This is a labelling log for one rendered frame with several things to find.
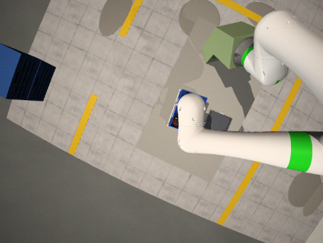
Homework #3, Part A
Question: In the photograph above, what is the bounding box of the blue divided crate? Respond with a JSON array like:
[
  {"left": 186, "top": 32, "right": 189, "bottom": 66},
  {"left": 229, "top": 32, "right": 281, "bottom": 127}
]
[{"left": 169, "top": 91, "right": 187, "bottom": 129}]

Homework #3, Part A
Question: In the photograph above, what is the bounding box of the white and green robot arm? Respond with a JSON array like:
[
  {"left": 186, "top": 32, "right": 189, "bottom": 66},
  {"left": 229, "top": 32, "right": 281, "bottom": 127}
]
[{"left": 174, "top": 10, "right": 323, "bottom": 176}]

